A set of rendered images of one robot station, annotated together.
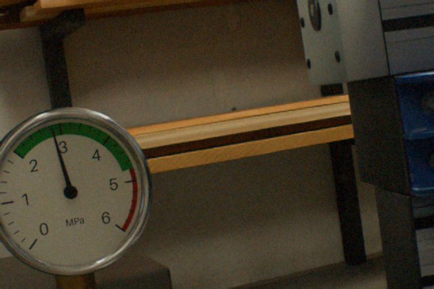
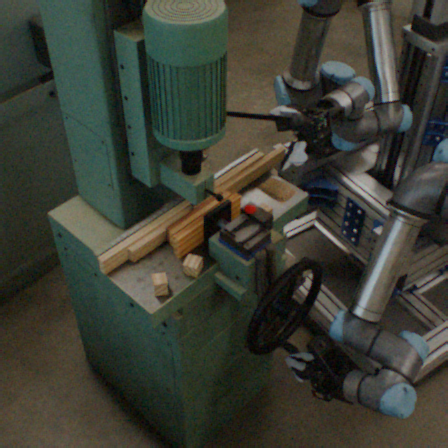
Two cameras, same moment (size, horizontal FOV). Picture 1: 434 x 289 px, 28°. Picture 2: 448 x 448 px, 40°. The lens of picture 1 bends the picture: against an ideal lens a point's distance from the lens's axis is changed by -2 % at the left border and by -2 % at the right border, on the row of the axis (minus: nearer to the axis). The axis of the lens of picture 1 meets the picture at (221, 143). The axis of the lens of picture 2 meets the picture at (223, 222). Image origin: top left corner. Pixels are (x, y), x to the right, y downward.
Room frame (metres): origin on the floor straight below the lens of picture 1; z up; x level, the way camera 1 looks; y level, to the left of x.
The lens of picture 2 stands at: (-0.63, 0.88, 2.06)
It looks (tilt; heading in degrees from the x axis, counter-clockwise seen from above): 44 degrees down; 332
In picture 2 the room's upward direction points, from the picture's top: 1 degrees clockwise
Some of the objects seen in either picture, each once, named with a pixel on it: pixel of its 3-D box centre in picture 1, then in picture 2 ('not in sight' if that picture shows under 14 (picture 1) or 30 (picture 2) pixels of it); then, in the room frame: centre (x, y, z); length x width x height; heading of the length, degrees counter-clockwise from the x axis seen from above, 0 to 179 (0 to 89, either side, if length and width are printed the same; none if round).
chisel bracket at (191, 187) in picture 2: not in sight; (187, 179); (0.48, 0.38, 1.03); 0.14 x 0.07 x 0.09; 18
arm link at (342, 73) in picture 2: not in sight; (334, 85); (0.74, -0.28, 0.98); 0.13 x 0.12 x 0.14; 77
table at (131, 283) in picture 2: not in sight; (222, 245); (0.36, 0.34, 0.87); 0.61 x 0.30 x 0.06; 108
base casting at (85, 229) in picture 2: not in sight; (166, 233); (0.58, 0.41, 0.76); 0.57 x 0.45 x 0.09; 18
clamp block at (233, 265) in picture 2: not in sight; (246, 249); (0.28, 0.31, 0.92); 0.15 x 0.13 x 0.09; 108
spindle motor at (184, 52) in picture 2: not in sight; (187, 72); (0.46, 0.38, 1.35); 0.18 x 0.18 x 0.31
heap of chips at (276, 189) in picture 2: not in sight; (277, 187); (0.46, 0.11, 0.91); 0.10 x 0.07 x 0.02; 18
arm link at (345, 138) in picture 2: not in sight; (352, 127); (0.42, -0.10, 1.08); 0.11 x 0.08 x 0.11; 77
